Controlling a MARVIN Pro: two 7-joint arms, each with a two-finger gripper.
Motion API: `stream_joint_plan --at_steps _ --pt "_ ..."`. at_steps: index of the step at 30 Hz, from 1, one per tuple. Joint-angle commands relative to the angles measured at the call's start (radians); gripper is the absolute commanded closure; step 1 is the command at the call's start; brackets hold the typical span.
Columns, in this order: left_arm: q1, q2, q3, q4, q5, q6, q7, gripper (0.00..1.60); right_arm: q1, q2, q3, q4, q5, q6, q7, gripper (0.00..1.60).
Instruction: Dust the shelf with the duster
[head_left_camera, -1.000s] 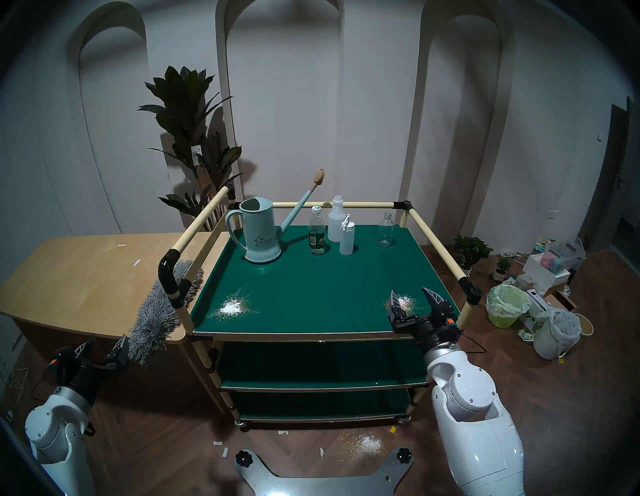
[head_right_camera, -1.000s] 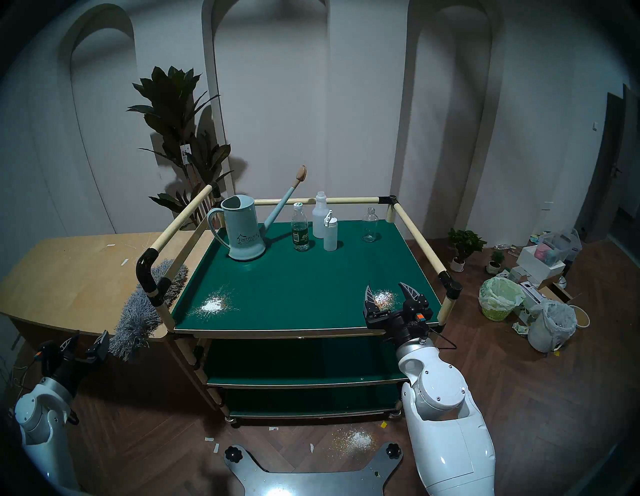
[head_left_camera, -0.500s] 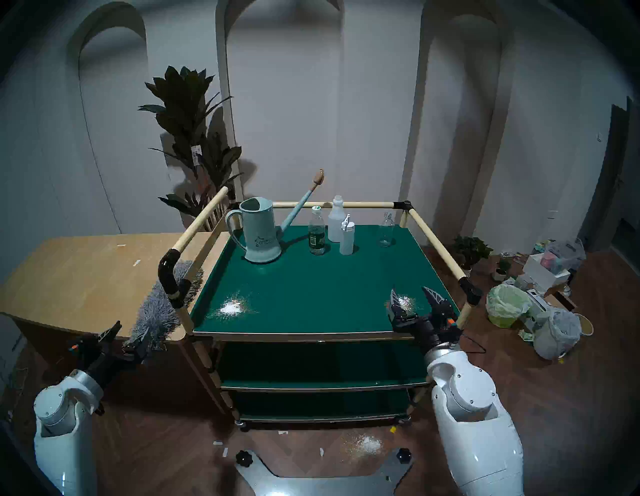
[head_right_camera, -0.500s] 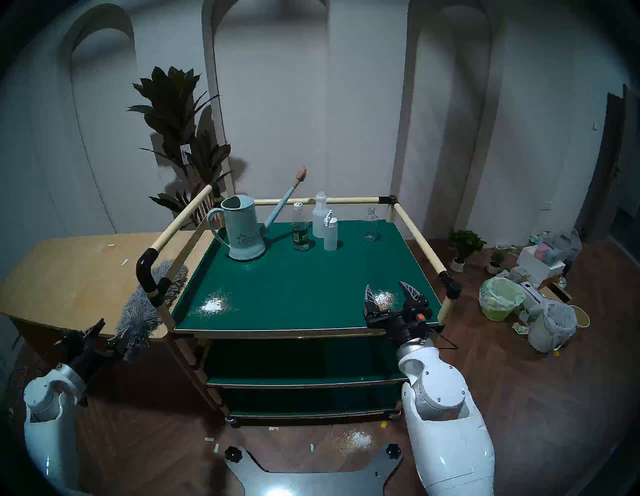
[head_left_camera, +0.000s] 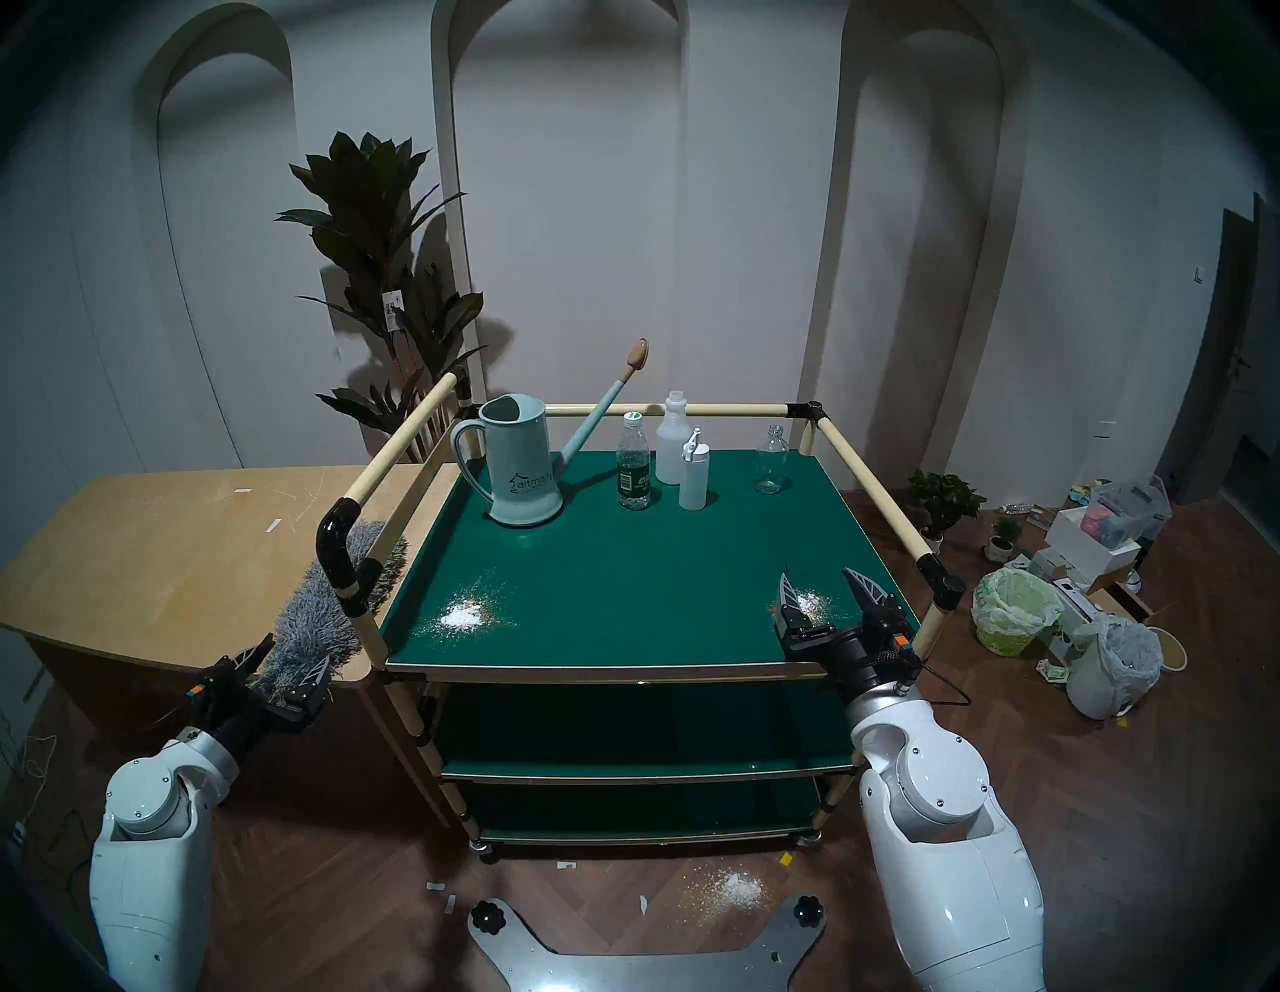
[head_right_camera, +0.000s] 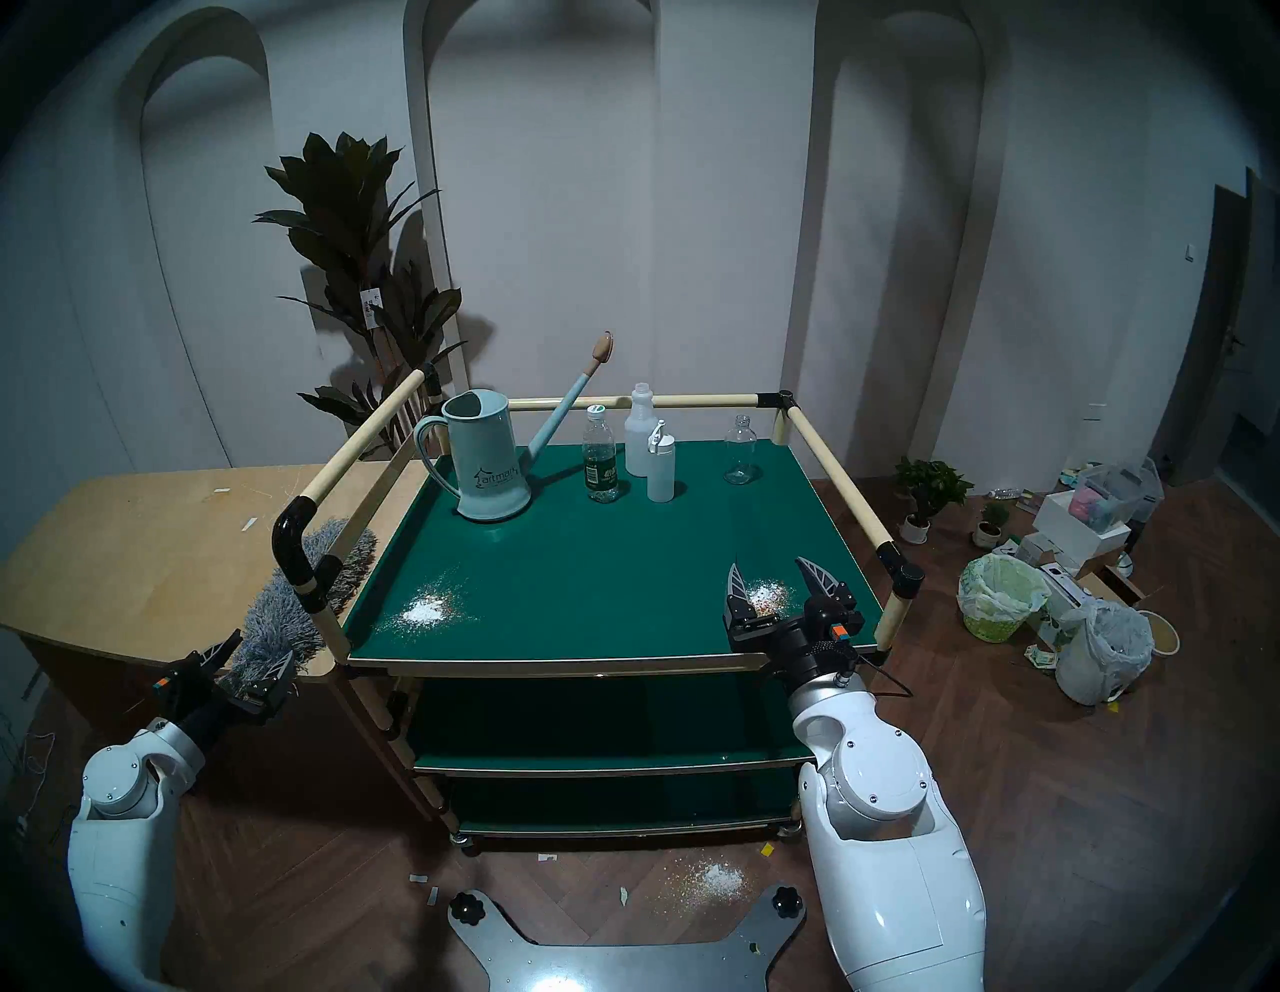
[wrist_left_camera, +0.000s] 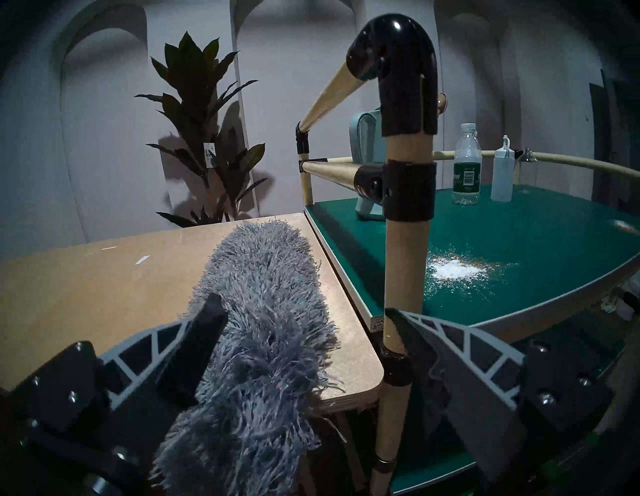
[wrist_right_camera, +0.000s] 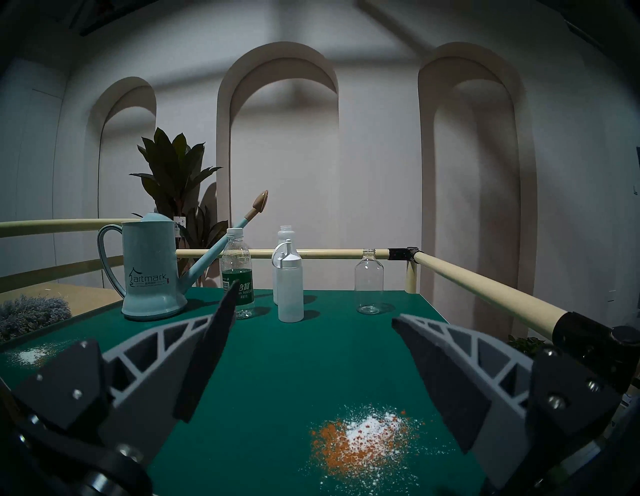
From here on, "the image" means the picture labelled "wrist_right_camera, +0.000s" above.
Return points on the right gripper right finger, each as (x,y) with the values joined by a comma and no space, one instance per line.
(500,420)

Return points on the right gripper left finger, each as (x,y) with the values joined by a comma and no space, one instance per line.
(145,395)

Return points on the grey fluffy duster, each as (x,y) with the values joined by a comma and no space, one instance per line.
(32,315)

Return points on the green shelf cart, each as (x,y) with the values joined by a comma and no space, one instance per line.
(300,360)

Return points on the small bushy green plant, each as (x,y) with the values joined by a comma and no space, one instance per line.
(525,345)

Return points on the curved wooden side table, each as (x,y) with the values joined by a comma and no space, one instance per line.
(85,297)

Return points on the light blue watering can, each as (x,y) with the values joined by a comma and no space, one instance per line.
(150,270)

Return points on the orange and white powder pile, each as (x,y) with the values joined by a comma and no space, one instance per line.
(365,440)

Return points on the green label water bottle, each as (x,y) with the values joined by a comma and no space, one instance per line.
(239,265)

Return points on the white plant tag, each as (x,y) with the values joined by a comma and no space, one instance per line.
(179,225)

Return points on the white nozzle cap squeeze bottle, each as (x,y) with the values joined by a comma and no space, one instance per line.
(290,290)

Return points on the clear empty bottle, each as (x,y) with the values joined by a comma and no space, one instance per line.
(369,285)

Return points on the white opaque plastic bottle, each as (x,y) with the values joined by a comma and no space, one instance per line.
(284,237)

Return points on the tall dark leafy plant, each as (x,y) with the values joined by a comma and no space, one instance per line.
(172,175)

